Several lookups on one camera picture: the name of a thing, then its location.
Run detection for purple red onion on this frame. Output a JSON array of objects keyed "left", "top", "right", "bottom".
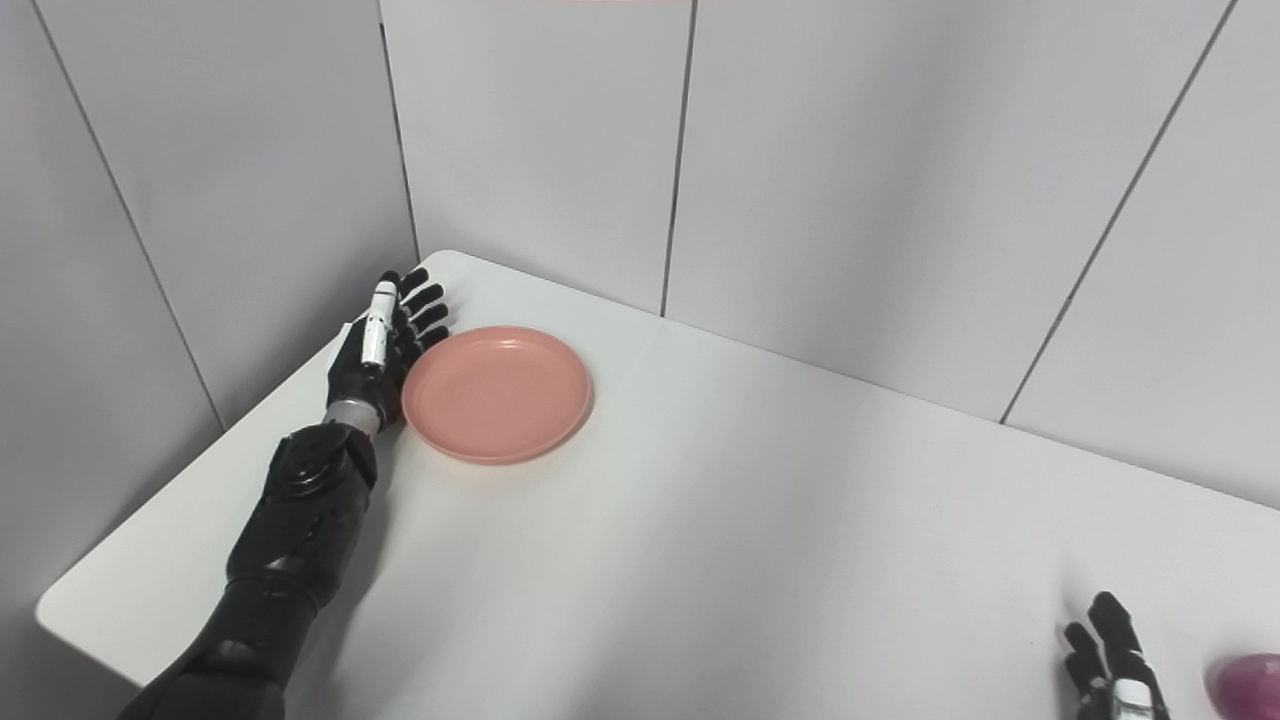
[{"left": 1205, "top": 653, "right": 1280, "bottom": 720}]

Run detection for pink round plate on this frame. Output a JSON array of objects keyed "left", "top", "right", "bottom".
[{"left": 401, "top": 325, "right": 594, "bottom": 466}]

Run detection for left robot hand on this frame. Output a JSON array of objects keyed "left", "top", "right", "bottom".
[{"left": 326, "top": 266, "right": 451, "bottom": 413}]

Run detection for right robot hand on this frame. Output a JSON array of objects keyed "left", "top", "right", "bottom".
[{"left": 1063, "top": 591, "right": 1173, "bottom": 720}]

